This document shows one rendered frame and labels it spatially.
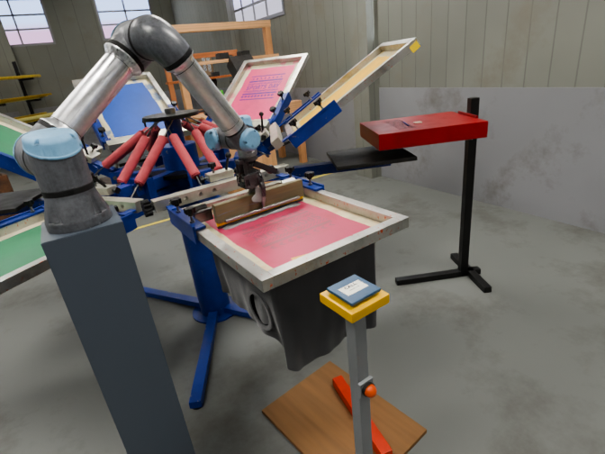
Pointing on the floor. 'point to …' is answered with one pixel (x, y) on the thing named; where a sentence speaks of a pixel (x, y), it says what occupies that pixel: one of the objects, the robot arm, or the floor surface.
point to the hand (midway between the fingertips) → (261, 203)
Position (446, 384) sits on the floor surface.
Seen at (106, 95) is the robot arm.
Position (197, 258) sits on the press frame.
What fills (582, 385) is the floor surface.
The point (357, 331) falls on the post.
